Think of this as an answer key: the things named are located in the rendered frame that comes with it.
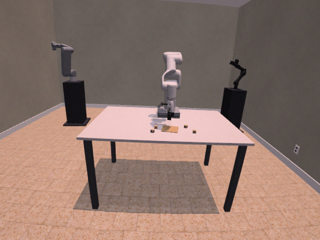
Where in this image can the orange flat mat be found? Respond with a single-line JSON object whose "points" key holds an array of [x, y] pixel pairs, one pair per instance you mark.
{"points": [[171, 129]]}

